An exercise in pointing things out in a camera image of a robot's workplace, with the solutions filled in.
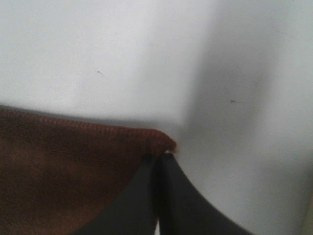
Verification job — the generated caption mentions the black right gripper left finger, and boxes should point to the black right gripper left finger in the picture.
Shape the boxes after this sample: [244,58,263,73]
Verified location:
[74,155,156,235]

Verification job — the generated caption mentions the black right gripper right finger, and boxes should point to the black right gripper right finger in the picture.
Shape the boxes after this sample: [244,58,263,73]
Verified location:
[158,153,251,235]

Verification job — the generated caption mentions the brown towel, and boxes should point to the brown towel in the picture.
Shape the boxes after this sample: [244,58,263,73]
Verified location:
[0,108,177,235]

